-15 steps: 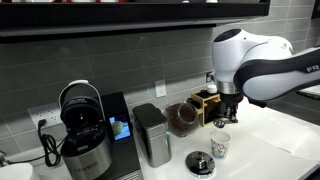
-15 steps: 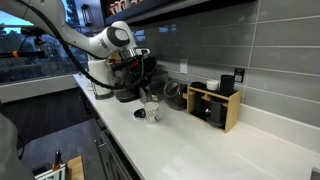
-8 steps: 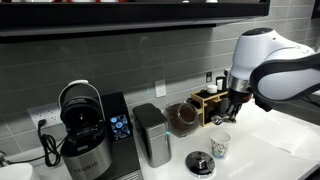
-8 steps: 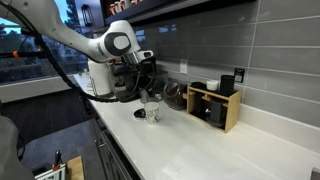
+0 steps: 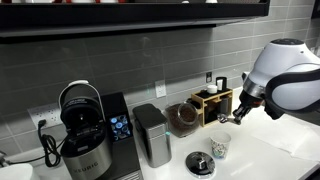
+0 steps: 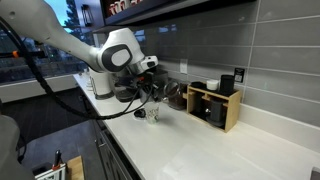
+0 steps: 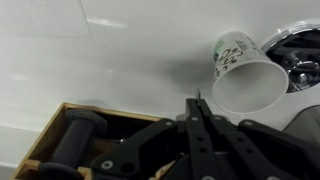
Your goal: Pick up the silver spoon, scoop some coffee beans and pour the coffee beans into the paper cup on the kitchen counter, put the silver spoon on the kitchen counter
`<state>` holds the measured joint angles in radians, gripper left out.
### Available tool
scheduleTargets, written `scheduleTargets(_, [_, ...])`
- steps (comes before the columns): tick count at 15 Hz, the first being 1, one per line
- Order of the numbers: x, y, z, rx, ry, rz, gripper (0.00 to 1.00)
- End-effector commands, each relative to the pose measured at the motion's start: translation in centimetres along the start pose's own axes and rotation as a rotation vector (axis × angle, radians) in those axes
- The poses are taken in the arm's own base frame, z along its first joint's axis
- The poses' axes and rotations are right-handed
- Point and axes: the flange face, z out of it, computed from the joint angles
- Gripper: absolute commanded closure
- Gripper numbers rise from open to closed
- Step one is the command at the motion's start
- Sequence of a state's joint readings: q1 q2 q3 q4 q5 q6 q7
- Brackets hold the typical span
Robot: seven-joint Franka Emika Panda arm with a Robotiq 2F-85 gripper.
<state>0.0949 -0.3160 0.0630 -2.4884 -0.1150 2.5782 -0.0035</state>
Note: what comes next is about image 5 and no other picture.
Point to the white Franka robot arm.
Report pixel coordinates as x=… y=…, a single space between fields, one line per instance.
x=286 y=66

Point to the roasted coffee beans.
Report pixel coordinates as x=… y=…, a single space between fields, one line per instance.
x=185 y=116

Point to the black wall shelf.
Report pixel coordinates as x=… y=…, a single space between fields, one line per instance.
x=133 y=16

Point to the wooden coffee organizer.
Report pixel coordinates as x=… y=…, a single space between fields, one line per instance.
x=200 y=100

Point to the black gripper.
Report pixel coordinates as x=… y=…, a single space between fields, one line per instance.
x=251 y=101

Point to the black cylinder container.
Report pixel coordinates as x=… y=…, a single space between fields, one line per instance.
x=221 y=84

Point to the small white round cap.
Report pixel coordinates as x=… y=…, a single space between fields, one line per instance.
x=212 y=89

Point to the silver coffee spoon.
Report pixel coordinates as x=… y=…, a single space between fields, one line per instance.
x=222 y=117

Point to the white double wall outlet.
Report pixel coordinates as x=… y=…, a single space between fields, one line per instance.
x=50 y=113

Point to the patterned white paper cup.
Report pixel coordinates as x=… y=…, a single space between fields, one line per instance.
x=220 y=145

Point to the Keurig coffee machine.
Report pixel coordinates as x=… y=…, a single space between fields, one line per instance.
x=86 y=140

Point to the black coffee machine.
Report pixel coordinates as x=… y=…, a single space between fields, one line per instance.
x=116 y=106

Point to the white paper sheet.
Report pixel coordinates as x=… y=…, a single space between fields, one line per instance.
x=286 y=136

